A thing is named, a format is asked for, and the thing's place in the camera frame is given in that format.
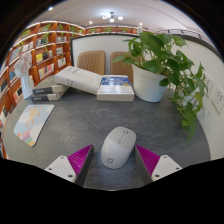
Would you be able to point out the ceiling chandelier lamp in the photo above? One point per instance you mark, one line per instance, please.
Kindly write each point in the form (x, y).
(111, 16)

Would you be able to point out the white wall outlet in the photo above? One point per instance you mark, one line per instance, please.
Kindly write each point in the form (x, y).
(208, 84)
(218, 98)

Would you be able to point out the orange wooden bookshelf unit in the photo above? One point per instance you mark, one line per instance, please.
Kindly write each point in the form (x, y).
(43, 45)

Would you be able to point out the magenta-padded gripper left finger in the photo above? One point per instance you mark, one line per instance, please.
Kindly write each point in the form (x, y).
(61, 166)

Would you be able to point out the thick white book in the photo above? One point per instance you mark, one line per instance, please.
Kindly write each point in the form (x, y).
(78, 79)

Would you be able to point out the tan upholstered chair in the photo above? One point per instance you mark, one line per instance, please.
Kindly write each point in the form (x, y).
(120, 68)
(90, 61)

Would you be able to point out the green plant in white pot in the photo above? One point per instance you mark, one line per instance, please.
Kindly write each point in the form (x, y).
(150, 86)

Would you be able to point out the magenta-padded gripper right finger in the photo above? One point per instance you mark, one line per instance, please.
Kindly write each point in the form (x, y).
(165, 166)

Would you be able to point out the white vase with pink flowers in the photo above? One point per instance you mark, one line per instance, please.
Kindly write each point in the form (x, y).
(26, 87)

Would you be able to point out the white and grey computer mouse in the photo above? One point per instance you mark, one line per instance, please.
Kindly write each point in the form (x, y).
(116, 150)

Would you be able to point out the pastel cartoon print mouse pad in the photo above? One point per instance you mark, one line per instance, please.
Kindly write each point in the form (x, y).
(31, 123)

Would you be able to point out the blue cover book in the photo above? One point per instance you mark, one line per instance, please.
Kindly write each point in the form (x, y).
(115, 88)

